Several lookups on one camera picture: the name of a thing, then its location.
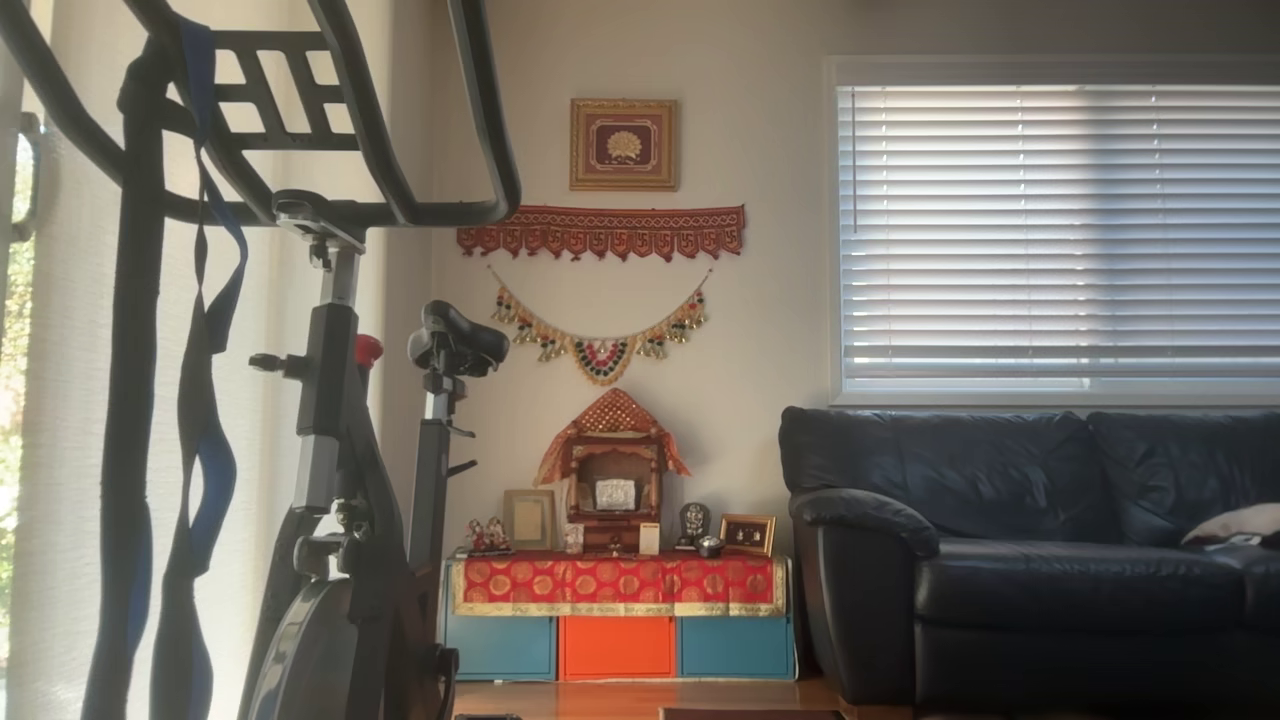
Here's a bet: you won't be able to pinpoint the black exercise bike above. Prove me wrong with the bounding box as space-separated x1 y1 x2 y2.
0 0 521 720

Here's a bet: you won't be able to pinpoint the white window blinds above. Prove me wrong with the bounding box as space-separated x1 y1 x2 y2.
838 85 1280 393

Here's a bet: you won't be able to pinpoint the gold framed wall picture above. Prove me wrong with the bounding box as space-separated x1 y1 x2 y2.
570 98 679 192

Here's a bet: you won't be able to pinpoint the sheer white curtain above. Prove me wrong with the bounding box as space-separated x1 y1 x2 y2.
0 0 441 720

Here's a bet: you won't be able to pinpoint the small gold picture frame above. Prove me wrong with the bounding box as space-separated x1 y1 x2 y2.
719 514 777 558

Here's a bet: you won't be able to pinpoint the small colourful figurines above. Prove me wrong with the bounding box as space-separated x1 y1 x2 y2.
465 517 513 556

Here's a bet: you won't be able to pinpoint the beaded wall garland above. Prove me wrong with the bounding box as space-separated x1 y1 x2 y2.
487 265 714 387

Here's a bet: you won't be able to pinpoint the blue and orange cabinet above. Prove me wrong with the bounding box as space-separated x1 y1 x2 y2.
440 558 798 683

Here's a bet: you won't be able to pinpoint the red gold patterned cloth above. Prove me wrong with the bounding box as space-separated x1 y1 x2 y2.
450 552 789 617

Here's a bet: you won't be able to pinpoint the pale cushion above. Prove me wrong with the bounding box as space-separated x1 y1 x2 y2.
1180 503 1280 551

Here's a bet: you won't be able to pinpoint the wooden shrine with red canopy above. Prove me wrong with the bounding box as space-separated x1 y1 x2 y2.
533 388 693 554

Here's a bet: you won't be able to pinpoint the red embroidered wall hanging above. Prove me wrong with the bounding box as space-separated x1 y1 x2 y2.
457 205 747 263

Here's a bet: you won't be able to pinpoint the black blue hanging strap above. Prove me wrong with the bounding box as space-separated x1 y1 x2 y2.
80 35 166 720
150 15 251 720

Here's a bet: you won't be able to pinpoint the pale standing picture frame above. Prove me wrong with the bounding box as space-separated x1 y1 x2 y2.
502 489 557 551

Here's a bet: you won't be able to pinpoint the black leather sofa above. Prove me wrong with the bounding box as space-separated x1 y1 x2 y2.
779 405 1280 713

